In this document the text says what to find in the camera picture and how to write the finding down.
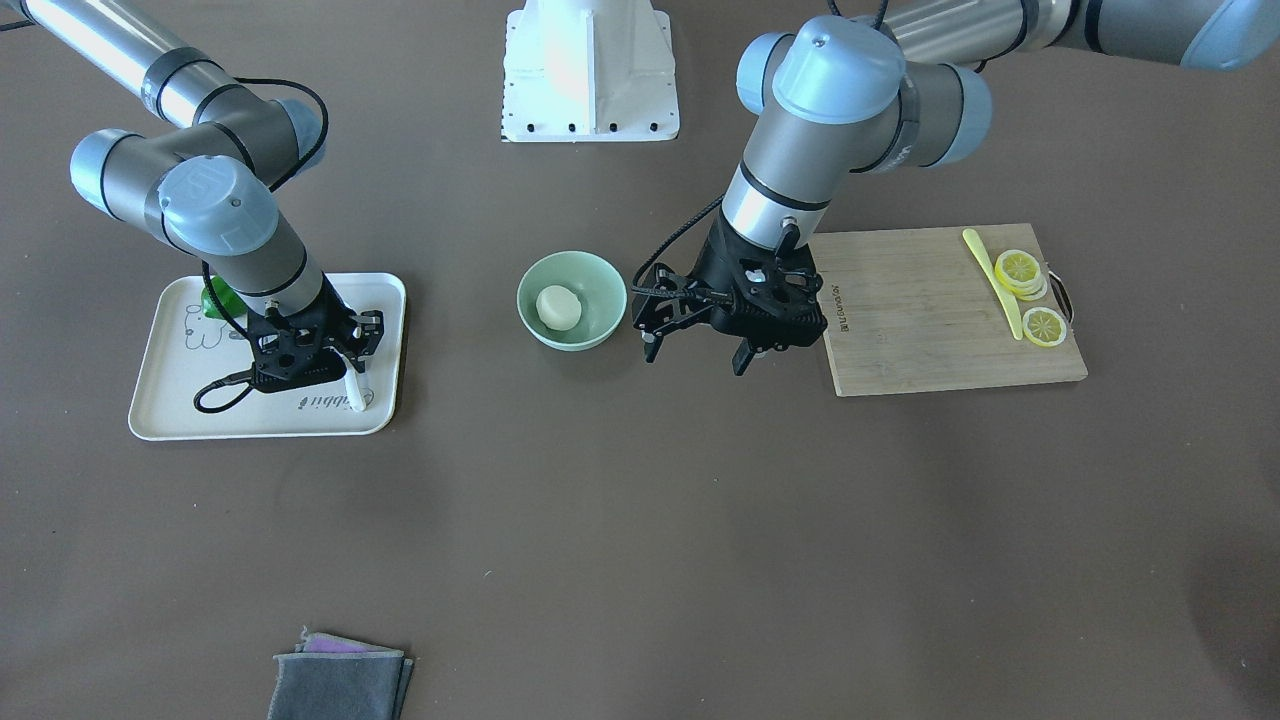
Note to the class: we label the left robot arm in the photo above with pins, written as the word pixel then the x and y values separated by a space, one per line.
pixel 866 95

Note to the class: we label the wooden cutting board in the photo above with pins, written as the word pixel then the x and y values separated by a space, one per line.
pixel 911 311

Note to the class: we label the yellow plastic knife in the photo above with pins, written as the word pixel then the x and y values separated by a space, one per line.
pixel 1007 299

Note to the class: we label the lemon slice handle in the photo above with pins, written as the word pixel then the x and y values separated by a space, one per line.
pixel 1044 327
pixel 1021 274

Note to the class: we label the cream rabbit tray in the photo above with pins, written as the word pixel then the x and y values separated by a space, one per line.
pixel 187 351

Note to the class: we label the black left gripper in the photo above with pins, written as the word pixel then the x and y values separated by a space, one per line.
pixel 718 262

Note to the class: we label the lemon slice near handle top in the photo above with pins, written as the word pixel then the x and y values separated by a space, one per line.
pixel 1021 274

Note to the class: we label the white steamed bun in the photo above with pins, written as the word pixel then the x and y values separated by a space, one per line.
pixel 559 309

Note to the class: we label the green lime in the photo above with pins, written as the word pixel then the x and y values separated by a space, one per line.
pixel 222 302

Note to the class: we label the lemon slice near handle bottom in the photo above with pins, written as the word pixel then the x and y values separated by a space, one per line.
pixel 1044 327

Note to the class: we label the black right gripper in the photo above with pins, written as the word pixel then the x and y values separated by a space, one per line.
pixel 337 318

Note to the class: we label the white ceramic spoon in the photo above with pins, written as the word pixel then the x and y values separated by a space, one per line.
pixel 356 387

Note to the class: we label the light green ceramic bowl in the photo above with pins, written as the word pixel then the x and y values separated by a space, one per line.
pixel 599 286

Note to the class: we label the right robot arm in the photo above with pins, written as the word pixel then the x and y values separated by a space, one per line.
pixel 208 187

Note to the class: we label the grey folded cloth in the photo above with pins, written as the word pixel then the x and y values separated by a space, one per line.
pixel 331 677

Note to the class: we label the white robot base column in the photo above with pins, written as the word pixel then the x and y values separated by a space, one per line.
pixel 589 71

